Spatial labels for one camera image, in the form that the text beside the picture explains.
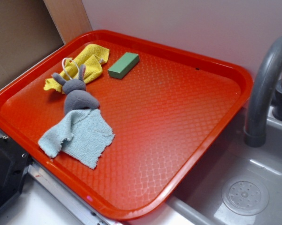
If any gray curved faucet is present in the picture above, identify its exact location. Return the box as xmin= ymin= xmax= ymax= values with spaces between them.
xmin=244 ymin=36 xmax=282 ymax=147

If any green rectangular block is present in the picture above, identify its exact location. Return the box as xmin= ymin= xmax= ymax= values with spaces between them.
xmin=107 ymin=52 xmax=140 ymax=79

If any red plastic tray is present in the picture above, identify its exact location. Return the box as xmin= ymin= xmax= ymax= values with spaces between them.
xmin=0 ymin=30 xmax=253 ymax=221

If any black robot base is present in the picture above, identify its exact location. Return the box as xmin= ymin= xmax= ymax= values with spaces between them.
xmin=0 ymin=135 xmax=31 ymax=213

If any brown cardboard panel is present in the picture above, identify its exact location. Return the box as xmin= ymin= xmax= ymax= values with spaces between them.
xmin=0 ymin=0 xmax=63 ymax=89

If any light blue cloth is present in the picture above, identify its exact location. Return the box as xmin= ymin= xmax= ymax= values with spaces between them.
xmin=38 ymin=109 xmax=114 ymax=170

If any gray plush bunny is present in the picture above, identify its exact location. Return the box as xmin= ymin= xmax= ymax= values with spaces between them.
xmin=52 ymin=58 xmax=99 ymax=115

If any gray toy sink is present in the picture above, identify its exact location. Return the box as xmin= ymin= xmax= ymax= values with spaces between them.
xmin=131 ymin=111 xmax=282 ymax=225

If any yellow cloth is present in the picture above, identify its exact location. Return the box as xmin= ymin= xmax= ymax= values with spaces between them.
xmin=43 ymin=44 xmax=110 ymax=94

